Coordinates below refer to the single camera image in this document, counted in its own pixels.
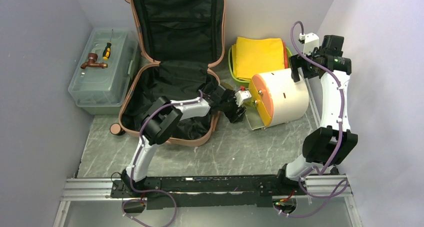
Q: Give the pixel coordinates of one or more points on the yellow cloth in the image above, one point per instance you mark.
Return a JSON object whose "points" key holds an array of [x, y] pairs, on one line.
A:
{"points": [[255, 56]]}

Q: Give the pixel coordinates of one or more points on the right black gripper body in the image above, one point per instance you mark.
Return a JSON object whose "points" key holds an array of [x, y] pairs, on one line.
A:
{"points": [[308, 68]]}

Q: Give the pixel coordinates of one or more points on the aluminium frame profile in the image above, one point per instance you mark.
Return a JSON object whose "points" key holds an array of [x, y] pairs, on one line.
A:
{"points": [[99, 189]]}

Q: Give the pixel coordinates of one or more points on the green plastic tray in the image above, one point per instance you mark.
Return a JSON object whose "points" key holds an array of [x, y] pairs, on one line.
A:
{"points": [[231, 61]]}

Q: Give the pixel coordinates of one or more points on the pink hard-shell suitcase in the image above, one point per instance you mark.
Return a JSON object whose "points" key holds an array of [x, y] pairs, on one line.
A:
{"points": [[182, 40]]}

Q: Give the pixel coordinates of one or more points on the translucent plastic toolbox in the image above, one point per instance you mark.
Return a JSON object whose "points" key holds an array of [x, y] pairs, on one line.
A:
{"points": [[102, 91]]}

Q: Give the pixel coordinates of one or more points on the cream appliance with orange rim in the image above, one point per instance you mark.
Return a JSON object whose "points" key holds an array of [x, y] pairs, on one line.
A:
{"points": [[276, 99]]}

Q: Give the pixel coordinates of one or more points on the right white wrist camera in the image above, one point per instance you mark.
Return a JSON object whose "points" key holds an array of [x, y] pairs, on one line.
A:
{"points": [[310, 41]]}

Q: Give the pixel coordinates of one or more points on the red printed package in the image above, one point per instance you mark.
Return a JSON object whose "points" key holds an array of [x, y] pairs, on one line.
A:
{"points": [[285, 56]]}

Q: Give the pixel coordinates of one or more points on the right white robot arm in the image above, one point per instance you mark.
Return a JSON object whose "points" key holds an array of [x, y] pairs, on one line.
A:
{"points": [[333, 140]]}

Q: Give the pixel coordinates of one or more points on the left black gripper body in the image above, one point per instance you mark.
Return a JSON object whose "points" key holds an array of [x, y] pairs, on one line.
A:
{"points": [[228, 106]]}

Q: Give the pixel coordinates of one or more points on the yellow black screwdriver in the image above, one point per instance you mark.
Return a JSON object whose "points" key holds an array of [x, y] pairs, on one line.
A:
{"points": [[107, 50]]}

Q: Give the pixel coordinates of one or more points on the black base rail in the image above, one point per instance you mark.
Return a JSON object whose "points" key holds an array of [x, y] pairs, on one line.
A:
{"points": [[209, 191]]}

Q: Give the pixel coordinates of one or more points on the brown brass faucet valve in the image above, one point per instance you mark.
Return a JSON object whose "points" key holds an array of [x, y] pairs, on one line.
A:
{"points": [[92, 62]]}

